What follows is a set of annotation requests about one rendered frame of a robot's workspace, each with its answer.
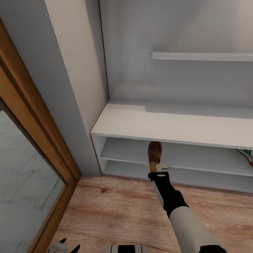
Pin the gym shoe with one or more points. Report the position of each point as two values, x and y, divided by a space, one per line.
248 154

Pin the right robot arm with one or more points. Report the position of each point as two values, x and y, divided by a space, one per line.
191 234

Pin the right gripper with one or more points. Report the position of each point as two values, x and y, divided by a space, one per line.
152 175

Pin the door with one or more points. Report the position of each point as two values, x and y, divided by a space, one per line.
38 175

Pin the sandal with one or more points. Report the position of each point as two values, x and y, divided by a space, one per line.
154 153

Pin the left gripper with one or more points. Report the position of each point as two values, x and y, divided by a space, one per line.
75 250

